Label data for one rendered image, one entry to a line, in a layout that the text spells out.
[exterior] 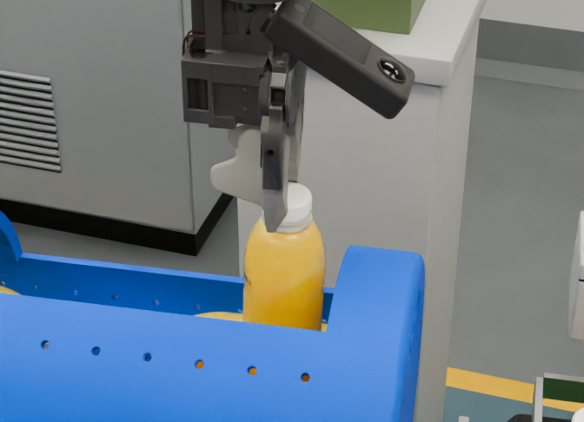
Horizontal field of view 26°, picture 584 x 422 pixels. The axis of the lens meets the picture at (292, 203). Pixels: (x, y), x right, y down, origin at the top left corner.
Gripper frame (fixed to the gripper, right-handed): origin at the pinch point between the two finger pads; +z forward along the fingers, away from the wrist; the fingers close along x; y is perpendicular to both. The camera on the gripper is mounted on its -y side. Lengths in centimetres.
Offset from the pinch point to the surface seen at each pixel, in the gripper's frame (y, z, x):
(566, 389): -26.0, 33.2, -19.9
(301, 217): -1.5, 0.4, 1.3
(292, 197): -0.6, -0.7, 0.3
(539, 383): -23.1, 31.9, -18.8
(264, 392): -0.4, 10.9, 10.5
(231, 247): 46, 130, -167
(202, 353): 5.0, 9.4, 8.7
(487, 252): -17, 129, -177
